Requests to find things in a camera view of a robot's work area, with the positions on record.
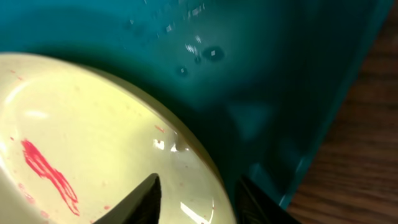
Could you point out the yellow green plate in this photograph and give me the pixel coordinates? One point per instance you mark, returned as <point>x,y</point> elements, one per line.
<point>75,141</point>

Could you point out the teal plastic tray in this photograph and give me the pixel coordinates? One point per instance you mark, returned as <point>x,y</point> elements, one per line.
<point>257,81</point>

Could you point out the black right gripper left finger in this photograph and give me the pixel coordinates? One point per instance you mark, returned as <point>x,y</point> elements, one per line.
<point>141,206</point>

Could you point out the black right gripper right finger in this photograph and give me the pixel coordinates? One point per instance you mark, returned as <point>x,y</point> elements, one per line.
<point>253,206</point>

